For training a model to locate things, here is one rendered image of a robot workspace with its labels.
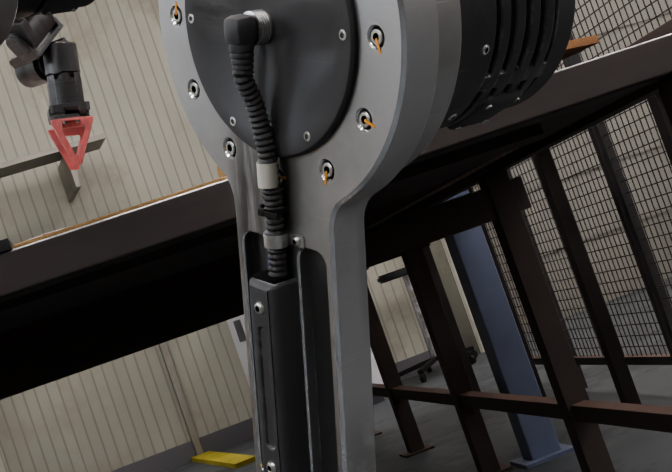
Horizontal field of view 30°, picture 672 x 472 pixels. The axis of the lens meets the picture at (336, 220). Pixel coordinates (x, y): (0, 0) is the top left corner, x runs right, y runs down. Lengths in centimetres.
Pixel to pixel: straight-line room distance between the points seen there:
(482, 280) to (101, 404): 429
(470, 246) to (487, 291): 15
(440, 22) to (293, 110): 11
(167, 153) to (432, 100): 736
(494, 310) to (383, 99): 323
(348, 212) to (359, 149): 6
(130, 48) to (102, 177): 86
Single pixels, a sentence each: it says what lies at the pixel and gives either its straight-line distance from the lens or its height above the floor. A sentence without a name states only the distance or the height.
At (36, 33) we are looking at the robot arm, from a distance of 210.
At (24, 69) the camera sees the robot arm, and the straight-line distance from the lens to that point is 218.
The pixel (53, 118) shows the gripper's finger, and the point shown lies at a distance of 206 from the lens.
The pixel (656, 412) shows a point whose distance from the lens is 260.
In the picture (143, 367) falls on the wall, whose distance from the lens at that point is 788.
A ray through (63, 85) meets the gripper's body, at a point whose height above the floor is 117.
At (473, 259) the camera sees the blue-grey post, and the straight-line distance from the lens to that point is 392.
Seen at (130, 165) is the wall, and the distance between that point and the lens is 802.
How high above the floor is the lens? 71
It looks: 3 degrees up
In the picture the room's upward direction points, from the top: 19 degrees counter-clockwise
